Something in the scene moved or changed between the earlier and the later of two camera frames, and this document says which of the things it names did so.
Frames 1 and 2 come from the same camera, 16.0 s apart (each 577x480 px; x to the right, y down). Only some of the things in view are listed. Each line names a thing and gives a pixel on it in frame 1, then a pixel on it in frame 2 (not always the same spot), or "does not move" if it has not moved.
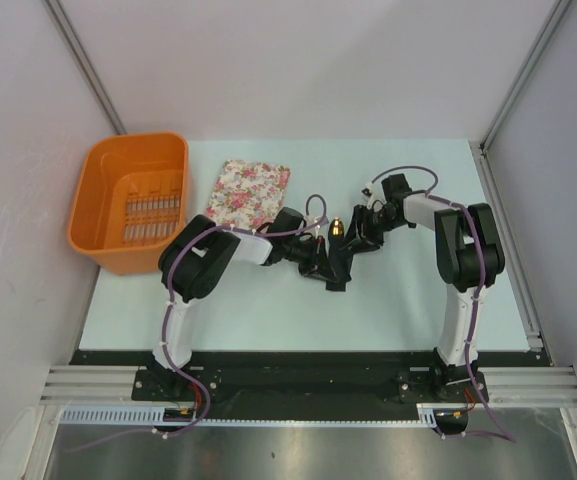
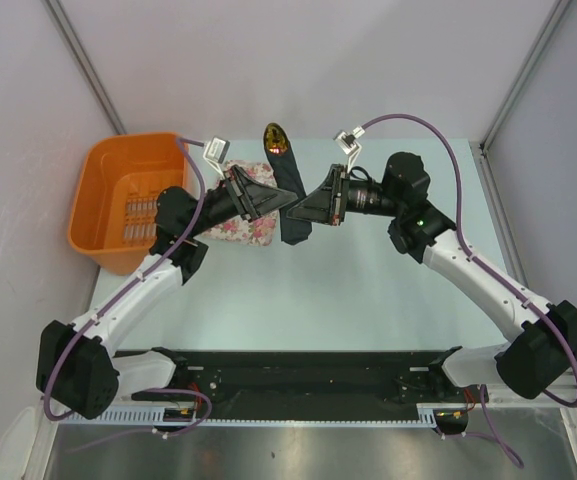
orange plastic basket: x=128 y=194 does not move
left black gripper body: x=308 y=256 to x=238 y=188
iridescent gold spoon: x=337 y=227 to x=275 y=139
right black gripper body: x=369 y=224 to x=339 y=203
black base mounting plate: x=306 y=384 does not move
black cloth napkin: x=340 y=254 to x=286 y=177
